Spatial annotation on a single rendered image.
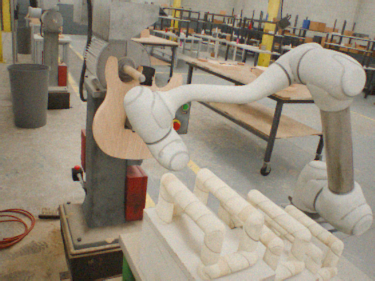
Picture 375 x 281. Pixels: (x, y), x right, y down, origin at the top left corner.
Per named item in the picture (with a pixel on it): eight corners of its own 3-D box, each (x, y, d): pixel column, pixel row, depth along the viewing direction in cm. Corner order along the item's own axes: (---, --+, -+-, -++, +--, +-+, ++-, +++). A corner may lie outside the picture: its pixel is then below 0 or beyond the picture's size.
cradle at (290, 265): (257, 279, 65) (260, 267, 64) (294, 263, 71) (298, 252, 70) (268, 290, 62) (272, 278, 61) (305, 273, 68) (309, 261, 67)
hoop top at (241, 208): (193, 179, 69) (195, 166, 68) (205, 177, 71) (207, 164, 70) (251, 235, 54) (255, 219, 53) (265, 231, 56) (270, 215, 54)
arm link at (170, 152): (180, 144, 119) (163, 116, 111) (201, 162, 106) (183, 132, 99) (156, 162, 117) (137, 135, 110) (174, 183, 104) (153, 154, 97)
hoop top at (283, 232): (259, 219, 87) (262, 209, 86) (267, 217, 89) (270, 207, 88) (314, 265, 71) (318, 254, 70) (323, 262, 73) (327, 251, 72)
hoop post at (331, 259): (316, 271, 81) (327, 243, 77) (324, 268, 82) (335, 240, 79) (326, 279, 78) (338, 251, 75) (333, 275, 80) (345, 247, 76)
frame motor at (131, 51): (81, 77, 174) (83, 29, 164) (128, 77, 186) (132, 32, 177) (96, 97, 141) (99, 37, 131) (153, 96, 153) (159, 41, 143)
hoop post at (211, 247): (193, 269, 55) (201, 227, 52) (208, 265, 57) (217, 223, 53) (203, 282, 53) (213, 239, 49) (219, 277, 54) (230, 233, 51)
